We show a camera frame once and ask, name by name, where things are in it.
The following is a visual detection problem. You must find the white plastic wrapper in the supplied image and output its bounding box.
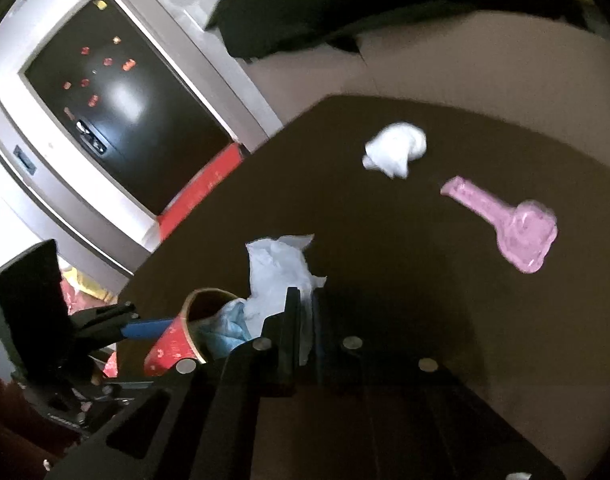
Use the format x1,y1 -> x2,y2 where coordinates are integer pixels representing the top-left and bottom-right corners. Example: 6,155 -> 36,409
244,234 -> 326,365

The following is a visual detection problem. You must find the red paper cup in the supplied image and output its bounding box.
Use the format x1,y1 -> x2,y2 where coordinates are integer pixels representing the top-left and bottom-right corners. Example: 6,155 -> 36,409
143,288 -> 252,377

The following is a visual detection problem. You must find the pink plastic scoop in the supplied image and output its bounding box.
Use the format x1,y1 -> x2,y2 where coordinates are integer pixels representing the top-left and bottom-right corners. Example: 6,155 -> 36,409
440,176 -> 559,274

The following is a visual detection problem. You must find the red floor mat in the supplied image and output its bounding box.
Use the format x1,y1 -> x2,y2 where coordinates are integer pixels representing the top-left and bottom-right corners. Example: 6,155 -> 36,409
157,143 -> 244,240

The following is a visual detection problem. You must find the dark brown low table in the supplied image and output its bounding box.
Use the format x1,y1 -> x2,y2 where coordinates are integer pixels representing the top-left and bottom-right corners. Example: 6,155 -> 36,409
122,96 -> 610,479

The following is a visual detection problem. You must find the crumpled white tissue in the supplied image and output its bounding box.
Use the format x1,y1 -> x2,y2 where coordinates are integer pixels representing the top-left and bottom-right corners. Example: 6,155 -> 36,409
362,122 -> 427,179

